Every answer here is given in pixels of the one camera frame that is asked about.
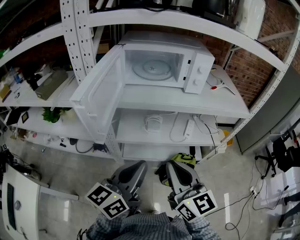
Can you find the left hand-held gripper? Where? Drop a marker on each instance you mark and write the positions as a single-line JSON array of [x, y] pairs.
[[107, 201]]

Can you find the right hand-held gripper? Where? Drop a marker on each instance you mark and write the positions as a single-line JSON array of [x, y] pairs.
[[199, 204]]

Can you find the round glass turntable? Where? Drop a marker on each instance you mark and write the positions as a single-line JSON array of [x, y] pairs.
[[145, 71]]

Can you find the person's left forearm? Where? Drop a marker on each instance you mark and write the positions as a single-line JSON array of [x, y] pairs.
[[103, 227]]

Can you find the person's right forearm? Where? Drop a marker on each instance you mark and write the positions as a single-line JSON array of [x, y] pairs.
[[201, 228]]

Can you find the yellow-green backpack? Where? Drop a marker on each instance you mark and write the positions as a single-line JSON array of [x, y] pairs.
[[185, 157]]

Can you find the person's white shoe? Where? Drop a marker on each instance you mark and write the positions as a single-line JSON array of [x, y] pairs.
[[154, 211]]

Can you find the person's checked shirt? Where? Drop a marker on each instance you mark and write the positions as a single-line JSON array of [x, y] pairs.
[[150, 226]]

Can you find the yellow bin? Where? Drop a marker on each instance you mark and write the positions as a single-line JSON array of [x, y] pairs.
[[228, 140]]

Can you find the white floor power strip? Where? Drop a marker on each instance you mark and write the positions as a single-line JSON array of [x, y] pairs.
[[253, 191]]

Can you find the white device with red button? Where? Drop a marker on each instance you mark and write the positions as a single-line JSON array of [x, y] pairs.
[[220, 87]]

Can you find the green potted plant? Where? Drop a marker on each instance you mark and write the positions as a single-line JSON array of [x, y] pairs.
[[51, 115]]

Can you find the grey metal cabinet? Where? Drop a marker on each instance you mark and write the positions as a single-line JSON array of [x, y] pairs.
[[269, 117]]

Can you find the black office chair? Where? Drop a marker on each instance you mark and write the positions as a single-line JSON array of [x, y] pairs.
[[287, 155]]

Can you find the white machine with black panel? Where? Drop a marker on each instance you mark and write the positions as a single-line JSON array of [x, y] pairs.
[[21, 199]]

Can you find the small black framed square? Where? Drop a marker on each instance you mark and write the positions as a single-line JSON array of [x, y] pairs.
[[25, 117]]

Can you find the olive green rectangular box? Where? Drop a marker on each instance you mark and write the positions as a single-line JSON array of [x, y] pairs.
[[50, 84]]

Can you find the brown cardboard box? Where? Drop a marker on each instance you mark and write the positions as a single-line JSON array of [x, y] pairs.
[[103, 48]]

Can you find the white microwave oven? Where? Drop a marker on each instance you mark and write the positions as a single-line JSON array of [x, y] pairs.
[[154, 41]]

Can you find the white metal shelving rack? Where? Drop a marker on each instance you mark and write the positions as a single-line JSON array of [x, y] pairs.
[[77, 35]]

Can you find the black appliance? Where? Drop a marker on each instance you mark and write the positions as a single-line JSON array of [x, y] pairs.
[[211, 9]]

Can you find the white glossy appliance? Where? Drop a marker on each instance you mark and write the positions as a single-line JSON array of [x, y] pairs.
[[250, 16]]

